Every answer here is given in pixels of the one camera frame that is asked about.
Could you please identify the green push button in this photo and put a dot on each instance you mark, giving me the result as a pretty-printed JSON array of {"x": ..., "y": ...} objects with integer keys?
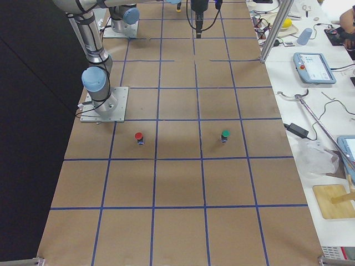
[{"x": 225, "y": 135}]

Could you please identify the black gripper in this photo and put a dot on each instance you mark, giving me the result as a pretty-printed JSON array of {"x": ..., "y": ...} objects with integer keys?
[{"x": 198, "y": 6}]

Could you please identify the yellow ball in tray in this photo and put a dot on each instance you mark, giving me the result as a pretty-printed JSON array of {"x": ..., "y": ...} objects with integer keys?
[{"x": 287, "y": 23}]

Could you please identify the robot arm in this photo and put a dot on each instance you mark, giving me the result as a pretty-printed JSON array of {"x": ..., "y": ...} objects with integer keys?
[
  {"x": 96, "y": 79},
  {"x": 123, "y": 15}
]

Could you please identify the clear plastic bag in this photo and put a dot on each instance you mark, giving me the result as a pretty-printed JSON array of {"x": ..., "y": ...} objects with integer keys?
[{"x": 312, "y": 158}]

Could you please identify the wooden cutting board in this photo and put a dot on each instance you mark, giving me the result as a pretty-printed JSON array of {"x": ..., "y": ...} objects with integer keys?
[{"x": 334, "y": 201}]

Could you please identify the blue teach pendant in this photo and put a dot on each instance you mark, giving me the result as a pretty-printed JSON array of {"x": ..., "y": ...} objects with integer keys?
[
  {"x": 346, "y": 143},
  {"x": 313, "y": 68}
]

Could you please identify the aluminium frame post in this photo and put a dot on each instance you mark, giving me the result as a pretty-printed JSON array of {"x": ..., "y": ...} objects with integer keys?
[{"x": 282, "y": 14}]

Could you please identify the black power adapter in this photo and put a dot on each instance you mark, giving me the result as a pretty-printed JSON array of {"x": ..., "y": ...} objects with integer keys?
[{"x": 296, "y": 130}]

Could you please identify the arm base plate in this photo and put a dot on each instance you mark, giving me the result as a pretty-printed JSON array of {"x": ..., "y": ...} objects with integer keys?
[
  {"x": 112, "y": 110},
  {"x": 120, "y": 29}
]

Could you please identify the red push button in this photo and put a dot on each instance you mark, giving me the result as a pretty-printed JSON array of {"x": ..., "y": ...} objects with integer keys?
[{"x": 139, "y": 138}]

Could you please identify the person hand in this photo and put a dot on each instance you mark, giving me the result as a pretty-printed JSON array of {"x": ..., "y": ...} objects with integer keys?
[{"x": 346, "y": 21}]

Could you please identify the blue plastic cup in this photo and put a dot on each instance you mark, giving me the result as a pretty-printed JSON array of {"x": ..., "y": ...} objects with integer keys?
[{"x": 304, "y": 37}]

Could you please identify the metal rod with hook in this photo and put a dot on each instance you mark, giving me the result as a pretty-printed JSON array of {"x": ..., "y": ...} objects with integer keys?
[{"x": 300, "y": 98}]

